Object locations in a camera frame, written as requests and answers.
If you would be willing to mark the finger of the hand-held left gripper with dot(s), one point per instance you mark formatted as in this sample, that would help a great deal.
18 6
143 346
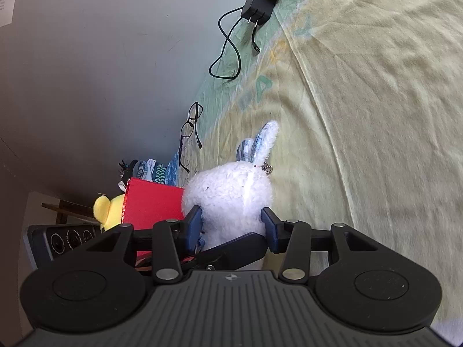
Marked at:
235 249

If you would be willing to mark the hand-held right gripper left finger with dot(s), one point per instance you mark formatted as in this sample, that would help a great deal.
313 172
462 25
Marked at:
193 227

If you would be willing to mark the black eyeglasses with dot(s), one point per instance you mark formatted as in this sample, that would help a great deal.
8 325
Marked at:
188 130

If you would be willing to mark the blue patterned cloth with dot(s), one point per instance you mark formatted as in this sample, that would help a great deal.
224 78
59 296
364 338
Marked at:
159 175

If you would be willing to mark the red cardboard box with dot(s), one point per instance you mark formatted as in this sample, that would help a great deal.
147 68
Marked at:
152 202

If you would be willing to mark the black power adapter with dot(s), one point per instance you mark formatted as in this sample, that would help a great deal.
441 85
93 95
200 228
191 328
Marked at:
257 3

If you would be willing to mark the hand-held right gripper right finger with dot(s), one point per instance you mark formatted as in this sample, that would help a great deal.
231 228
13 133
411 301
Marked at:
270 231

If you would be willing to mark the white plush bunny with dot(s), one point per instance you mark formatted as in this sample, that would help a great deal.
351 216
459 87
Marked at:
228 195

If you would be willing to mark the yellow tiger plush toy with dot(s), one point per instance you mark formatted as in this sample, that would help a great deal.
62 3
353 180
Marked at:
108 209

